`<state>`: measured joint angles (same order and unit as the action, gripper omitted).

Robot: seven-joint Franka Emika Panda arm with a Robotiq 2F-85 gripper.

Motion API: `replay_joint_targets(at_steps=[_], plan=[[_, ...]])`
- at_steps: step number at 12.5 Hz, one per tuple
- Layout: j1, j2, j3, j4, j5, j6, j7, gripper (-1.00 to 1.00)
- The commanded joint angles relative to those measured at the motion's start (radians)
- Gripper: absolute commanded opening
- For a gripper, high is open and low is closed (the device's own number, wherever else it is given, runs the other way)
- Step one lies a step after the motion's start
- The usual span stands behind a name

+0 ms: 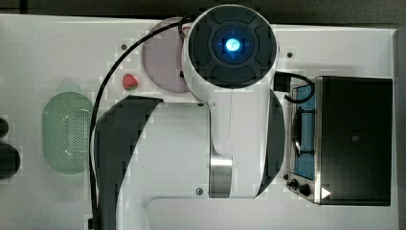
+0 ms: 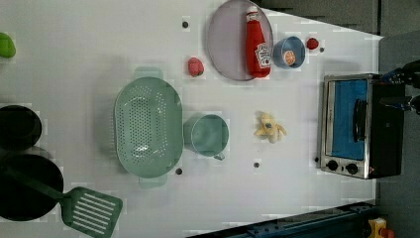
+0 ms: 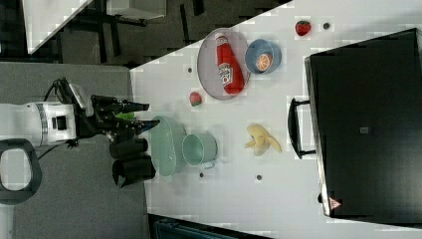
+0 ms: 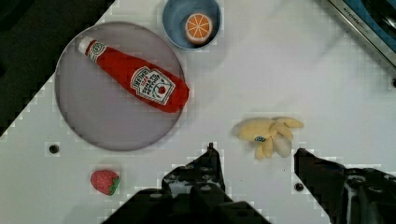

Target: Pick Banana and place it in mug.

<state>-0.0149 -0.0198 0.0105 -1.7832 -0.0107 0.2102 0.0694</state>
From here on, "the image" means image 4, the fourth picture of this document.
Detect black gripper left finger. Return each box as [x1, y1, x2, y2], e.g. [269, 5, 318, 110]
[103, 145, 271, 224]

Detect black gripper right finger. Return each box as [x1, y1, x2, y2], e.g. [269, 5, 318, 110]
[293, 148, 396, 224]

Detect yellow plush peeled banana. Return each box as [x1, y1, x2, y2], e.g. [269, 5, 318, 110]
[237, 117, 304, 160]

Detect plush strawberry green leaves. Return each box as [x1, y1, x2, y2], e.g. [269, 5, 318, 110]
[91, 170, 120, 196]

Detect red plush ketchup bottle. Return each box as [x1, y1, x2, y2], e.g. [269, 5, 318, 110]
[78, 36, 190, 113]

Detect grey round plate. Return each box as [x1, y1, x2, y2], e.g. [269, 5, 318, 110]
[55, 21, 185, 151]

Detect plush orange slice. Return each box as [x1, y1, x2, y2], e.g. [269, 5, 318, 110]
[185, 13, 213, 45]

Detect silver toaster oven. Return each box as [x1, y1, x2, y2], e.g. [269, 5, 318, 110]
[321, 0, 396, 70]

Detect blue bowl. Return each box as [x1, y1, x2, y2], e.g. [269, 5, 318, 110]
[163, 0, 222, 49]

